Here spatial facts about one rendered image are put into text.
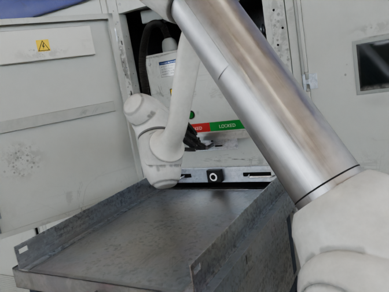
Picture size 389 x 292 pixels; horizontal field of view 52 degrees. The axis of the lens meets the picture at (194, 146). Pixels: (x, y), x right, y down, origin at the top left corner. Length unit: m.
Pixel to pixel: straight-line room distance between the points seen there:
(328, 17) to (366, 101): 0.28
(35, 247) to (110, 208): 0.33
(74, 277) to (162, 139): 0.41
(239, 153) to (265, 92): 0.97
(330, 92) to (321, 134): 0.78
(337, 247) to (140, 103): 0.79
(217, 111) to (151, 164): 0.49
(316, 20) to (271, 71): 0.76
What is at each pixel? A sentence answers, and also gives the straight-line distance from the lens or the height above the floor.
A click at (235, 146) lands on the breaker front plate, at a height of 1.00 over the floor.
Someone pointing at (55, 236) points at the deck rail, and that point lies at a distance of 1.30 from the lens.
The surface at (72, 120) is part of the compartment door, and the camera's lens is 1.60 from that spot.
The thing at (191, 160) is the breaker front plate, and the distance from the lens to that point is 1.60.
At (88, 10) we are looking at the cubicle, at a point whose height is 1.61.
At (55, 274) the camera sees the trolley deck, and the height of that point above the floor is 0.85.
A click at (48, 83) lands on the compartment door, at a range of 1.59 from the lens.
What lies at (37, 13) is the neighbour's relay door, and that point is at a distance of 1.94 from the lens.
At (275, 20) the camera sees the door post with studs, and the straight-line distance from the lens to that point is 1.36.
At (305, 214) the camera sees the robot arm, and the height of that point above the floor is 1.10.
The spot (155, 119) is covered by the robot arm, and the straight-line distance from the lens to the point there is 1.16.
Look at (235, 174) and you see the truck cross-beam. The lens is 1.52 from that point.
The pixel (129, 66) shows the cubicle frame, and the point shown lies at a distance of 1.65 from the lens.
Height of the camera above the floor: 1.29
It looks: 10 degrees down
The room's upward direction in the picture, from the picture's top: 9 degrees counter-clockwise
